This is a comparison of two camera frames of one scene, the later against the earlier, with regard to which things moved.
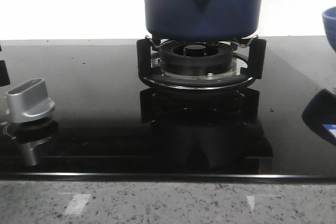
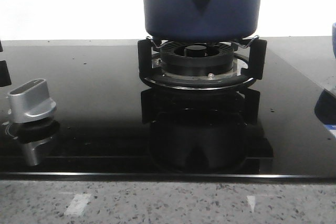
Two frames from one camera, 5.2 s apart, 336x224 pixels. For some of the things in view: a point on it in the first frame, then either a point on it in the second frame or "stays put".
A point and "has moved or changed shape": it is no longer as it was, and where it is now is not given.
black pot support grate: [256, 54] stays put
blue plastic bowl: [329, 19] has moved or changed shape
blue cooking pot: [203, 6] stays put
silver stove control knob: [28, 101] stays put
